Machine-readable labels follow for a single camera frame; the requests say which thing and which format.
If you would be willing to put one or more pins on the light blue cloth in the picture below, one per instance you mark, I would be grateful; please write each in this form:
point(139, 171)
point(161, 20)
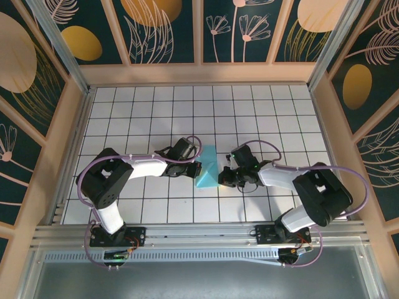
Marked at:
point(209, 180)

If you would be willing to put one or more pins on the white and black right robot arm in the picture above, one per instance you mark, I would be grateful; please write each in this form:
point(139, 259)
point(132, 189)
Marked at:
point(324, 193)

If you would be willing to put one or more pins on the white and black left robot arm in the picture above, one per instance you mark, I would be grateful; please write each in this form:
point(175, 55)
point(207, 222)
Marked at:
point(106, 180)

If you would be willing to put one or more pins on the grey metal sheet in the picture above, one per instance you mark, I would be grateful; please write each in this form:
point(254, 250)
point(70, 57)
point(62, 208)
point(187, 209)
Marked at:
point(199, 280)

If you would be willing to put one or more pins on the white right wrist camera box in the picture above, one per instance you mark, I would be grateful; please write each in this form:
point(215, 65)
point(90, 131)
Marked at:
point(228, 159)

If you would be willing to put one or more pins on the aluminium mounting rail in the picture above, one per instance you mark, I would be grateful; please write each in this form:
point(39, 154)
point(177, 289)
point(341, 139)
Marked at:
point(199, 233)

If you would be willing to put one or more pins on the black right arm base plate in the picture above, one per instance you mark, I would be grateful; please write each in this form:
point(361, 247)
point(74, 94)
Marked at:
point(265, 235)

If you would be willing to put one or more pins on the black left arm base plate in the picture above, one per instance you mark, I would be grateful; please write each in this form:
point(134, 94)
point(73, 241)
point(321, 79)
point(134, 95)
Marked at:
point(137, 235)

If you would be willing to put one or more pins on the aluminium frame post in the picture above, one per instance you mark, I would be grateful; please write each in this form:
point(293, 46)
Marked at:
point(333, 46)
point(65, 53)

